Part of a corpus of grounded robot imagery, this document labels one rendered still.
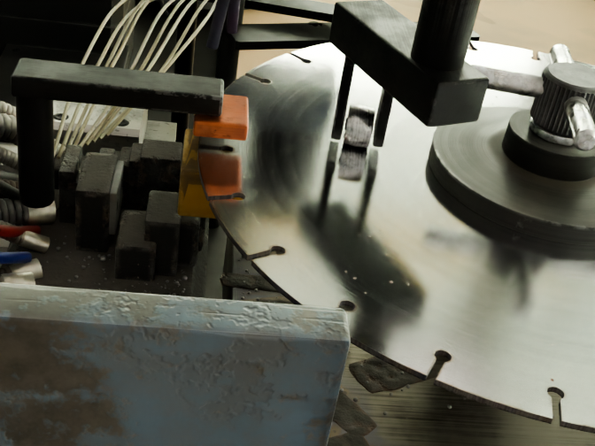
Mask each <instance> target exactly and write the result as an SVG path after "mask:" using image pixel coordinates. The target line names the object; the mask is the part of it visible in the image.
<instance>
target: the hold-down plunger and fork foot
mask: <svg viewBox="0 0 595 446"><path fill-rule="evenodd" d="M480 2H481V0H422V3H421V10H420V15H419V18H418V23H417V25H416V24H414V23H413V22H412V21H411V20H410V19H408V18H407V17H405V16H404V15H403V14H401V13H400V12H398V11H397V10H395V9H394V8H393V7H391V6H390V5H389V4H387V3H386V2H384V1H383V0H366V1H347V2H336V3H335V8H334V13H333V19H332V24H331V29H330V35H329V42H330V43H331V44H332V45H334V46H335V47H336V48H337V49H338V50H339V51H341V52H342V53H343V54H344V55H345V58H344V67H343V71H342V77H341V81H340V87H339V92H338V97H337V102H336V111H335V116H334V121H333V126H332V131H331V136H330V137H331V139H335V140H341V137H342V132H343V128H344V119H345V114H346V109H347V104H348V100H349V95H350V90H351V85H352V76H353V72H354V67H355V65H356V66H357V67H358V68H359V69H361V70H362V71H363V72H364V73H365V74H366V75H368V76H369V77H370V78H371V79H372V80H373V81H375V82H376V83H377V84H378V85H379V86H380V87H381V88H382V93H381V97H380V101H379V105H378V110H377V114H376V118H375V128H374V138H373V146H375V147H379V148H382V147H383V144H384V139H385V135H386V131H387V126H388V123H389V118H390V111H391V107H392V103H393V98H394V99H396V100H397V101H398V102H399V103H400V104H401V105H403V106H404V107H405V108H406V109H407V110H408V111H409V112H411V113H412V114H413V115H414V117H415V118H417V119H418V120H419V121H420V122H421V123H422V124H424V125H425V126H426V127H439V126H446V125H453V124H460V123H468V122H475V121H478V119H479V116H480V112H481V109H482V106H483V100H484V97H485V94H486V90H487V88H488V84H489V78H488V77H487V76H485V75H484V74H483V73H481V72H479V71H478V70H477V69H475V68H474V67H473V66H471V65H470V64H469V63H468V62H467V61H465V59H466V55H467V52H468V45H469V43H470V39H471V35H472V32H473V28H474V24H475V19H476V15H477V12H478V8H479V4H480Z"/></svg>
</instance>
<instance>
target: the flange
mask: <svg viewBox="0 0 595 446"><path fill-rule="evenodd" d="M530 110H531V109H526V108H518V107H506V106H489V107H482V109H481V112H480V116H479V119H478V121H475V122H468V123H460V124H453V125H446V126H439V127H437V128H436V130H435V132H434V134H433V138H432V142H431V145H430V149H429V164H430V167H431V169H432V172H433V174H434V175H435V176H436V178H437V180H438V181H439V182H440V184H441V185H442V186H443V187H444V188H445V189H446V190H447V191H448V192H449V193H450V194H451V195H452V196H453V197H455V198H456V199H457V200H458V201H460V202H461V203H462V204H464V205H466V207H468V208H469V209H471V210H472V211H475V212H476V213H478V214H480V215H482V216H484V217H485V218H486V219H489V220H491V221H493V222H496V223H498V224H500V225H501V226H504V227H508V228H510V229H513V230H515V231H517V232H520V233H523V234H526V235H531V236H535V237H537V238H541V239H546V240H549V241H554V242H563V243H570V244H578V245H595V148H594V149H592V150H587V151H582V150H579V149H578V148H576V146H566V145H560V144H557V143H553V142H548V141H547V140H545V139H543V138H541V137H539V136H538V135H536V134H534V133H533V132H532V130H531V129H530V128H529V120H530V116H531V115H530Z"/></svg>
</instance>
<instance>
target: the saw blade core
mask: <svg viewBox="0 0 595 446"><path fill-rule="evenodd" d="M470 46H471V48H472V50H470V49H469V46H468V49H467V55H466V59H465V61H467V62H468V63H469V64H470V65H472V64H476V65H485V66H489V67H495V68H500V69H505V70H510V71H515V72H520V73H529V74H535V75H539V76H542V72H543V70H544V69H545V68H546V67H547V66H549V65H551V61H550V58H549V54H547V53H543V52H539V51H538V52H537V60H533V50H526V49H522V48H516V47H511V46H505V45H500V44H495V43H488V42H475V41H470ZM344 58H345V55H344V54H343V53H342V52H341V51H339V50H338V49H337V48H336V47H335V46H334V45H332V44H331V43H324V44H320V45H316V46H312V47H308V48H304V49H301V50H295V51H292V52H291V53H290V54H288V53H287V54H284V55H281V56H280V57H277V58H273V59H271V60H268V61H267V62H265V63H263V64H261V65H258V66H256V67H254V68H253V69H251V70H250V71H248V72H247V73H245V75H242V76H240V77H239V78H238V79H236V80H235V81H233V82H232V83H231V84H230V85H229V86H228V87H227V88H226V89H225V90H224V94H223V95H232V96H246V97H247V98H248V119H249V128H248V136H247V139H246V140H245V141H239V140H230V139H221V138H212V137H203V136H199V139H202V140H204V141H206V143H207V144H206V145H205V147H203V148H198V152H197V162H198V171H199V176H200V180H201V183H202V187H203V190H204V192H205V197H206V199H207V201H210V203H209V205H210V207H211V209H212V212H213V214H214V216H215V218H216V219H217V220H218V222H219V224H220V226H221V228H222V229H223V231H224V232H225V234H226V235H227V237H228V238H229V240H230V241H231V242H232V243H233V244H234V245H235V247H236V248H237V249H238V251H239V252H240V253H241V254H242V255H243V257H244V258H245V259H246V260H251V259H253V260H252V261H251V266H252V267H253V268H254V269H255V270H256V271H257V272H258V273H259V274H260V275H261V276H262V277H263V278H264V279H265V280H266V281H268V282H269V283H270V284H271V285H272V286H273V287H274V288H276V289H277V290H278V291H279V292H280V293H281V294H282V295H284V296H285V297H286V298H287V299H289V300H290V301H291V302H292V303H293V304H297V305H309V306H321V307H333V308H339V307H340V306H342V305H346V306H350V307H351V308H352V309H353V310H352V311H345V312H346V315H347V320H348V327H349V333H350V338H351V343H352V344H354V345H355V346H357V347H359V348H361V349H362V350H364V351H366V352H368V353H369V354H371V355H373V356H375V357H377V358H379V359H381V360H382V361H384V362H386V363H388V364H390V365H393V366H395V367H397V368H398V369H400V370H402V371H404V372H406V373H409V374H411V375H413V376H415V377H417V378H419V379H422V380H424V381H425V380H426V379H427V377H428V376H429V373H430V371H431V369H432V368H433V366H434V364H435V363H436V360H437V358H436V357H435V356H438V355H441V356H444V357H446V358H448V359H449V361H448V362H444V364H443V366H442V368H441V369H440V371H439V373H438V375H437V377H436V378H435V381H434V384H433V385H436V386H438V387H440V388H443V389H446V390H448V391H451V392H452V393H455V394H457V395H460V396H464V397H466V398H469V399H471V400H474V401H477V402H479V403H481V404H486V405H489V406H491V407H494V408H497V409H500V410H502V411H508V412H511V413H513V414H517V415H520V416H523V417H526V418H529V419H535V420H538V421H542V422H545V423H549V424H551V423H552V420H553V405H552V397H551V396H549V395H548V393H547V392H554V393H557V394H558V395H560V396H561V398H562V399H561V400H560V402H559V416H560V427H567V428H571V429H575V430H580V431H584V432H588V433H594V434H595V245H578V244H570V243H563V242H554V241H549V240H546V239H541V238H537V237H535V236H531V235H526V234H523V233H520V232H517V231H515V230H513V229H510V228H508V227H504V226H501V225H500V224H498V223H496V222H493V221H491V220H489V219H486V218H485V217H484V216H482V215H480V214H478V213H476V212H475V211H472V210H471V209H469V208H468V207H466V205H464V204H462V203H461V202H460V201H458V200H457V199H456V198H455V197H453V196H452V195H451V194H450V193H449V192H448V191H447V190H446V189H445V188H444V187H443V186H442V185H441V184H440V182H439V181H438V180H437V178H436V176H435V175H434V174H433V172H432V169H431V167H430V164H429V149H430V145H431V142H432V138H433V134H434V132H435V130H436V128H437V127H426V126H425V125H424V124H422V123H421V122H420V121H419V120H418V119H417V118H415V117H414V115H413V114H412V113H411V112H409V111H408V110H407V109H406V108H405V107H404V106H403V105H401V104H400V103H399V102H398V101H397V100H396V99H394V98H393V103H392V107H391V111H390V118H389V123H388V126H387V131H386V135H385V139H384V144H383V147H382V148H379V147H375V146H373V138H374V128H375V119H374V128H373V133H372V134H371V138H370V143H369V146H368V148H361V147H354V146H351V145H348V144H345V143H344V133H345V130H344V128H343V132H342V137H341V140H335V139H331V137H330V136H331V131H332V126H333V121H334V116H335V111H336V102H337V97H338V92H339V87H340V81H341V77H342V71H343V67H344ZM266 83H267V84H266ZM381 93H382V88H381V87H380V86H379V85H378V84H377V83H376V82H375V81H373V80H372V79H371V78H370V77H369V76H368V75H366V74H365V73H364V72H363V71H362V70H361V69H359V68H358V67H357V66H356V65H355V67H354V72H353V76H352V85H351V90H350V95H349V100H348V104H347V109H346V114H345V119H344V127H345V122H346V118H348V113H349V109H350V104H361V105H365V106H369V107H372V108H375V118H376V114H377V110H378V105H379V101H380V97H381ZM223 150H228V151H231V152H224V151H223ZM234 197H241V198H242V199H243V200H235V199H232V198H234ZM274 250H279V251H281V252H282V253H283V254H281V255H277V254H272V255H270V252H271V251H274ZM267 255H269V256H267ZM263 256H265V257H263ZM261 257H262V258H261ZM254 258H256V259H254Z"/></svg>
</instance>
